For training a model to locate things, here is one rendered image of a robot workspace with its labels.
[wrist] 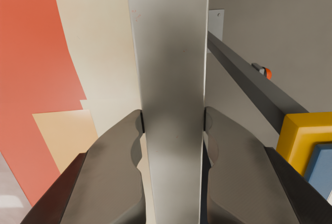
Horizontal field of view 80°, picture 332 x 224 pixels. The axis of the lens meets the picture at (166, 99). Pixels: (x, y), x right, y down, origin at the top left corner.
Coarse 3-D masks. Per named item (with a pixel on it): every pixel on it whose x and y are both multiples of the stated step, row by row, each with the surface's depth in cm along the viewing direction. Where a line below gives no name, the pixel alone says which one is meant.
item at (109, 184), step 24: (96, 144) 10; (120, 144) 10; (96, 168) 8; (120, 168) 8; (72, 192) 7; (96, 192) 7; (120, 192) 7; (72, 216) 7; (96, 216) 7; (120, 216) 6; (144, 216) 8
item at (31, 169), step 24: (0, 120) 17; (24, 120) 17; (0, 144) 18; (24, 144) 18; (0, 168) 19; (24, 168) 19; (48, 168) 19; (0, 192) 21; (24, 192) 21; (0, 216) 23; (24, 216) 23
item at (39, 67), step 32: (0, 0) 12; (32, 0) 12; (0, 32) 13; (32, 32) 13; (0, 64) 14; (32, 64) 14; (64, 64) 14; (0, 96) 16; (32, 96) 16; (64, 96) 16
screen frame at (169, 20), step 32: (128, 0) 9; (160, 0) 9; (192, 0) 9; (160, 32) 10; (192, 32) 10; (160, 64) 11; (192, 64) 11; (160, 96) 11; (192, 96) 11; (160, 128) 12; (192, 128) 12; (160, 160) 14; (192, 160) 14; (160, 192) 15; (192, 192) 15
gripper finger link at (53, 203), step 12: (84, 156) 9; (72, 168) 8; (60, 180) 8; (72, 180) 8; (48, 192) 7; (60, 192) 7; (36, 204) 7; (48, 204) 7; (60, 204) 7; (36, 216) 7; (48, 216) 7; (60, 216) 7
